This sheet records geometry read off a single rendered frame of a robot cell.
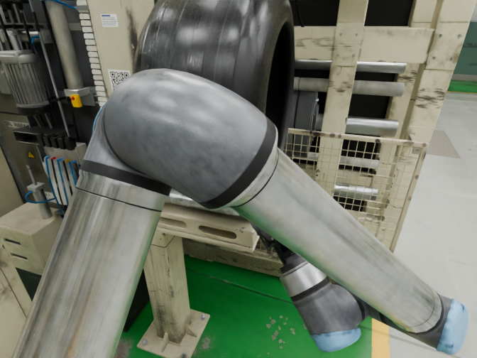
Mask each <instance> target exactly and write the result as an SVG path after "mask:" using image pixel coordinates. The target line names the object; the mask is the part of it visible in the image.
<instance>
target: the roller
mask: <svg viewBox="0 0 477 358"><path fill-rule="evenodd" d="M165 202H166V203H170V204H174V205H180V206H185V207H191V208H195V209H199V210H206V211H210V212H217V213H221V214H225V215H231V216H236V217H242V216H241V215H240V214H239V213H237V212H235V211H234V210H233V209H231V208H230V207H226V208H224V209H221V210H208V209H207V208H205V207H203V206H201V205H200V204H199V203H197V202H195V201H194V200H192V199H191V198H189V197H188V196H186V195H184V194H182V193H181V192H179V191H177V190H173V189H171V191H170V195H169V198H168V199H167V200H166V201H165ZM242 218H244V217H242Z"/></svg>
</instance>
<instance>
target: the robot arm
mask: <svg viewBox="0 0 477 358"><path fill-rule="evenodd" d="M172 188H174V189H176V190H177V191H179V192H181V193H182V194H184V195H186V196H188V197H189V198H191V199H192V200H194V201H195V202H197V203H199V204H200V205H201V206H203V207H205V208H207V209H208V210H221V209H224V208H226V207H230V208H231V209H233V210H234V211H235V212H237V213H239V214H240V215H241V216H242V217H244V218H246V219H247V220H248V221H250V223H251V226H252V228H253V229H255V231H256V233H257V235H258V236H259V237H260V238H261V240H262V242H263V244H264V246H265V248H266V249H267V250H269V249H270V248H272V247H273V248H274V249H275V251H276V253H277V255H278V256H279V258H280V260H281V261H282V263H283V267H281V268H280V271H281V273H282V274H284V275H283V276H281V277H280V281H281V283H282V284H283V286H284V288H285V290H286V292H287V294H288V295H289V297H290V298H291V300H292V302H293V304H294V305H295V307H296V309H297V311H298V313H299V314H300V317H301V318H302V320H303V322H304V324H305V326H306V328H307V329H308V331H309V333H310V335H309V336H310V337H311V338H312V339H313V340H314V342H315V344H316V345H317V347H318V348H319V349H320V350H321V351H323V352H334V351H337V350H340V349H343V348H345V347H348V346H349V345H352V344H353V343H354V342H356V341H357V340H358V339H359V338H360V337H361V330H360V328H358V327H357V326H358V325H359V324H360V323H361V322H363V321H364V320H365V319H366V318H367V317H371V318H373V319H375V320H377V321H379V322H381V323H384V324H386V325H388V326H390V327H392V328H394V329H396V330H398V331H400V332H403V333H405V334H406V335H409V336H411V337H413V338H415V339H416V340H419V341H420V342H423V343H425V344H426V345H429V346H430V347H433V348H435V349H437V351H438V352H444V353H446V354H450V355H453V354H456V353H457V352H458V351H459V350H460V349H461V347H462V345H463V343H464V340H465V338H466V333H467V329H468V310H467V307H466V306H465V305H464V304H463V303H462V302H459V301H457V300H456V299H455V298H452V299H450V298H447V297H445V296H442V295H440V294H438V293H437V292H436V291H435V290H434V289H433V288H432V287H431V286H430V285H428V284H427V283H425V282H424V281H423V280H422V279H420V278H419V277H418V276H417V275H416V274H415V273H414V272H413V271H411V270H410V269H409V268H408V267H407V266H406V265H405V264H404V263H403V262H401V260H399V258H398V257H396V255H394V254H393V253H392V252H391V251H390V250H389V249H388V248H387V247H386V246H384V245H383V244H382V243H381V242H380V241H379V240H378V239H376V238H375V237H374V236H373V235H372V234H371V233H370V232H369V231H368V230H367V229H366V228H365V227H364V226H363V225H362V224H361V223H360V222H358V221H357V220H356V219H355V218H354V217H353V216H352V215H351V214H349V213H348V212H347V211H346V210H345V209H344V208H343V207H342V206H341V205H340V204H339V203H338V202H337V201H336V200H335V199H334V198H332V197H331V196H330V195H329V194H328V193H327V192H326V191H325V190H324V189H322V188H321V187H320V186H319V185H318V184H317V183H316V182H315V181H313V179H311V178H310V177H309V176H308V174H306V173H305V172H304V171H303V170H302V169H301V168H300V167H299V166H298V165H296V164H295V163H294V162H293V161H292V160H291V159H290V158H289V157H288V156H286V155H285V154H284V153H283V152H282V151H281V150H280V149H279V148H278V130H277V128H276V126H275V125H274V123H273V122H272V121H271V120H269V118H268V117H267V116H266V115H265V114H263V113H262V112H261V111H260V110H259V109H258V108H256V107H255V106H254V105H252V104H251V103H250V102H249V101H247V100H246V99H244V98H243V97H241V96H239V95H238V94H237V93H235V92H232V91H231V90H229V89H227V88H225V87H223V86H221V85H219V84H217V83H215V82H212V81H210V80H207V79H205V78H203V77H200V76H197V75H193V74H191V73H188V72H183V71H179V70H171V69H166V68H163V69H151V70H143V71H140V72H137V73H135V74H133V75H131V76H129V77H127V78H126V79H125V80H123V81H122V82H121V83H120V84H119V85H118V86H117V87H116V88H115V90H114V91H113V92H112V93H111V96H110V97H109V100H108V101H107V102H106V103H105V104H104V105H103V107H102V108H101V109H100V110H99V112H98V114H97V116H96V118H95V120H94V125H93V130H92V137H91V139H90V142H89V145H88V147H87V150H86V153H85V155H84V158H83V161H82V164H81V166H80V169H79V179H78V181H77V184H76V186H75V190H74V192H73V194H72V197H71V200H70V203H69V205H68V208H67V211H66V213H65V216H64V219H63V221H62V224H61V226H60V230H59V232H58V234H57V237H56V240H55V243H54V245H53V248H52V251H51V253H50V256H49V259H48V262H47V264H46V266H45V270H44V272H43V275H42V277H41V280H40V283H39V285H38V288H37V291H36V293H35V296H34V299H33V302H32V304H31V307H30V310H29V311H28V315H27V317H26V321H25V322H24V325H23V328H22V331H21V333H20V336H19V339H18V342H17V344H16V347H15V350H14V351H13V355H12V357H11V358H114V355H115V353H116V348H117V346H118V343H119V340H120V337H121V333H122V331H123V328H124V325H125V322H126V318H127V316H128V312H129V310H130V307H131V304H132V301H133V297H134V295H135V292H136V289H137V285H138V282H139V279H140V277H141V273H142V270H143V267H144V264H145V262H146V258H147V255H148V252H149V249H150V246H151V243H152V240H153V237H154V234H155V231H156V228H157V226H158V221H159V219H160V215H161V212H162V210H163V206H164V204H165V201H166V200H167V199H168V198H169V195H170V191H171V189H172ZM264 240H265V241H264ZM327 275H328V277H330V278H332V279H333V280H335V281H336V282H334V283H333V284H331V281H330V280H329V279H328V277H327Z"/></svg>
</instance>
